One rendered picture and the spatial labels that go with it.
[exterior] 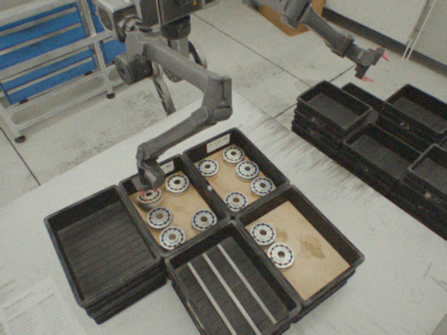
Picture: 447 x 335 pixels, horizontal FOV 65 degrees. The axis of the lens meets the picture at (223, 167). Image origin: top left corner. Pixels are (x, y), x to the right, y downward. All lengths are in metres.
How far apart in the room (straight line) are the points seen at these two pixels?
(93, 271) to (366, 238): 1.14
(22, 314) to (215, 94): 1.11
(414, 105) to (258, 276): 1.84
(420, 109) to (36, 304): 2.49
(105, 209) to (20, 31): 1.67
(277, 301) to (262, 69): 2.68
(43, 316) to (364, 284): 1.25
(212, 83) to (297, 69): 2.76
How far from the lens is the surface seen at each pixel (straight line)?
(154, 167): 1.30
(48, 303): 1.60
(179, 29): 1.54
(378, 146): 2.55
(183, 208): 1.50
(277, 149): 1.90
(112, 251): 1.46
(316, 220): 1.45
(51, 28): 2.95
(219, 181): 1.57
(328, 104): 2.57
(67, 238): 1.54
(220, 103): 1.00
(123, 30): 1.32
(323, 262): 1.43
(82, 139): 3.09
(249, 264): 1.38
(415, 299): 1.66
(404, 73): 4.01
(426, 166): 2.40
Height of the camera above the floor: 2.09
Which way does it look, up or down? 51 degrees down
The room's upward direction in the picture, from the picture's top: 1 degrees clockwise
